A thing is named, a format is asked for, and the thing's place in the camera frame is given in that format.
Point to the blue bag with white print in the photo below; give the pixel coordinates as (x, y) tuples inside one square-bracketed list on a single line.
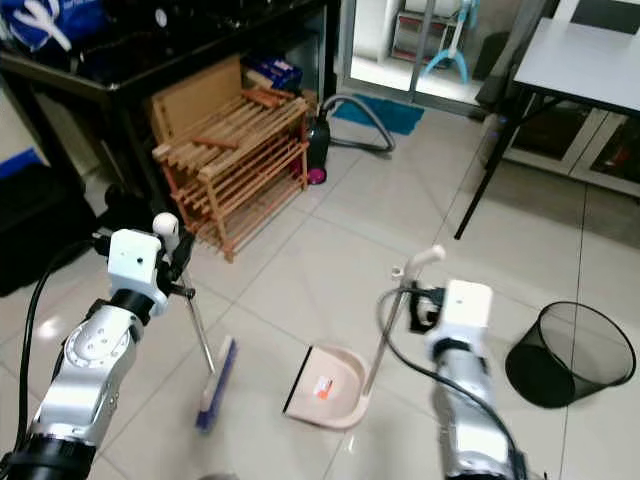
[(55, 22)]

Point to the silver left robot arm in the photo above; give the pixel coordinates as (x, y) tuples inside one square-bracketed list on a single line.
[(90, 355)]

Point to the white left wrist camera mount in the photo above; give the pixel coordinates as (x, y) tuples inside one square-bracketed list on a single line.
[(132, 262)]

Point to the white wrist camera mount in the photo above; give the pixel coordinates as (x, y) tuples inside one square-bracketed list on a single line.
[(132, 262), (465, 310)]

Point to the blue floor mat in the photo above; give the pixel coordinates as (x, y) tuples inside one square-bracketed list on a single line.
[(380, 113)]

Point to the white table with black legs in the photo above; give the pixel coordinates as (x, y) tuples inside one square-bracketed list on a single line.
[(590, 65)]

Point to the white glass-door cabinet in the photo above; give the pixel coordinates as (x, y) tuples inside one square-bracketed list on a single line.
[(580, 155)]

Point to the red and white shelf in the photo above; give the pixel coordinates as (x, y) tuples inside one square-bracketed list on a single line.
[(415, 35)]

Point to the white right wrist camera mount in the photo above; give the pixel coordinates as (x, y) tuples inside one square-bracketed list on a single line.
[(465, 310)]

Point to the light blue stand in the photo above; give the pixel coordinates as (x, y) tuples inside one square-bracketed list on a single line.
[(452, 50)]

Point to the wooden slatted shoe rack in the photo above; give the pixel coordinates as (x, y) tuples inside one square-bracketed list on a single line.
[(240, 160)]

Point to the light wooden board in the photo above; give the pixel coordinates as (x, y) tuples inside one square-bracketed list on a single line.
[(190, 98)]

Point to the dark blue box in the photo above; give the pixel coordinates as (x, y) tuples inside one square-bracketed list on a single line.
[(272, 72)]

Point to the black floor case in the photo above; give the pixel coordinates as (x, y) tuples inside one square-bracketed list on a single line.
[(40, 230)]

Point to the black mesh waste bin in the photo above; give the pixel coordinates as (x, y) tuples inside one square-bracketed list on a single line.
[(565, 360)]

